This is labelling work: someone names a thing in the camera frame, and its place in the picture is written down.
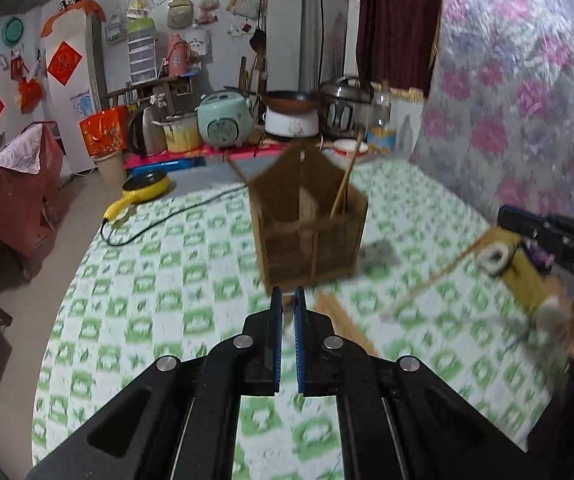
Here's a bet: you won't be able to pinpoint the leaning wooden sticks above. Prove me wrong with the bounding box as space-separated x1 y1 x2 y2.
238 55 268 97

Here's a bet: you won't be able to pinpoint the table with red cover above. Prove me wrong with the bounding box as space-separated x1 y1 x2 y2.
0 121 66 263

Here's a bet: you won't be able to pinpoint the white tote bag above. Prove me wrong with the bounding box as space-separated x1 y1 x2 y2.
187 27 213 66

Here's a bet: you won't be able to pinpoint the dark red curtain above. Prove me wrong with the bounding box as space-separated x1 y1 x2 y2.
356 0 445 99

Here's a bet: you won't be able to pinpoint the orange decoration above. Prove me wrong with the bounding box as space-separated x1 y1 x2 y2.
41 0 106 38

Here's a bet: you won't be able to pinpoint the beige waste bin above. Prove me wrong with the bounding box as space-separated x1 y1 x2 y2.
94 152 128 186

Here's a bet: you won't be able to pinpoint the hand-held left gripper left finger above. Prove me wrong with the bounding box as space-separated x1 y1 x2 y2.
26 286 284 480

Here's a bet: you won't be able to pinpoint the steel pressure cooker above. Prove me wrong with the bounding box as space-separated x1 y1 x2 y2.
318 76 374 140

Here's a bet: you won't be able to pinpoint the teal round plate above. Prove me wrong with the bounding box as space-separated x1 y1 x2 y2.
4 16 27 44

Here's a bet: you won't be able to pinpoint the green checked tablecloth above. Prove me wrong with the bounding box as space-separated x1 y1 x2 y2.
32 157 573 480

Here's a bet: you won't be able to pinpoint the steel electric kettle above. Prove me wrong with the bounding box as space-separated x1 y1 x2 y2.
128 105 166 157

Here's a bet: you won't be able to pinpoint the yellow object with white ends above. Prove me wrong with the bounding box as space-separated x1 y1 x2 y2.
480 242 570 333

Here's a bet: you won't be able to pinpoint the brown wooden utensil holder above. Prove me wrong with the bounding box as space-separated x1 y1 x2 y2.
248 144 369 293

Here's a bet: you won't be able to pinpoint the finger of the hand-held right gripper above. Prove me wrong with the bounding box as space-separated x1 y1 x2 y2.
497 204 549 254

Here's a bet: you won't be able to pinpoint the plastic bag with red contents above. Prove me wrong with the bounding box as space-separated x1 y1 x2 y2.
198 0 221 26

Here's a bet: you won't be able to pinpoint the clear plastic bottle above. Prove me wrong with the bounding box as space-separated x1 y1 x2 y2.
367 87 399 156

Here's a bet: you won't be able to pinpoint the floral plastic sheet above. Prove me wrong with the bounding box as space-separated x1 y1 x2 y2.
409 0 574 243

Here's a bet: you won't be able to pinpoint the beige backpack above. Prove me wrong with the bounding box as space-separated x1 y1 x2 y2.
167 0 196 30

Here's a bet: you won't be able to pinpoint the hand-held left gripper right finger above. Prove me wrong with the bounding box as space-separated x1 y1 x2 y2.
293 286 553 480

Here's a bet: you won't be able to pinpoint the white electric cooker base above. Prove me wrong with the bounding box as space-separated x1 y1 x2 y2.
263 109 321 142

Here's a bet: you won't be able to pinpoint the pink thermos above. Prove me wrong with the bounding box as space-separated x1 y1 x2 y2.
167 34 189 79

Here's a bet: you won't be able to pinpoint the wooden chopstick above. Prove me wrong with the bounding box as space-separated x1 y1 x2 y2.
314 290 369 362
379 227 501 322
223 152 254 188
331 130 366 217

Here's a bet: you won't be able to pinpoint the white refrigerator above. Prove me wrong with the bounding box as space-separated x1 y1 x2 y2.
42 10 110 171

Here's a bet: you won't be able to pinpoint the yellow frying pan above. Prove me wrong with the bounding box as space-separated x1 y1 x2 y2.
101 170 173 227

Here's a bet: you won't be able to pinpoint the wooden shelf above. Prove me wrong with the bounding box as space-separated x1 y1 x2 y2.
107 72 199 107

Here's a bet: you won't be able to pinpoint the teal rice cooker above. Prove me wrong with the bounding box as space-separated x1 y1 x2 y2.
197 91 256 150

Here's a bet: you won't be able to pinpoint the red and white bowl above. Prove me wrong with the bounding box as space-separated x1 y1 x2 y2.
332 138 370 159

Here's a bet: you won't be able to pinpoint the grey metal column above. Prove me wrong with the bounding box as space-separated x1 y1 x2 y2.
299 0 323 94

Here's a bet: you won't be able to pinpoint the red gift bag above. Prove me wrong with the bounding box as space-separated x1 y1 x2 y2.
79 106 130 159

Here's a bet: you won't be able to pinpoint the white and pink cloth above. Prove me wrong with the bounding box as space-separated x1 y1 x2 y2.
0 122 56 176

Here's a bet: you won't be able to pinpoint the black power cable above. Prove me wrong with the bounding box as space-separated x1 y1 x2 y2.
99 184 250 248

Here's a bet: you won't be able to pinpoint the pink and blue low table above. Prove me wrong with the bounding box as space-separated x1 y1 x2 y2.
122 142 293 171

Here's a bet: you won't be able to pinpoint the small red hanging decoration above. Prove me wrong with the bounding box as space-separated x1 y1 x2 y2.
17 77 46 114

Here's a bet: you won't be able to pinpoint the plastic drawer tower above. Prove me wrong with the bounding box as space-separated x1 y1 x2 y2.
126 17 158 86

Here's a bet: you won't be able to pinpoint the white plastic bag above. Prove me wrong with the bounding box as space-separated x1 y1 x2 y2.
226 0 258 39

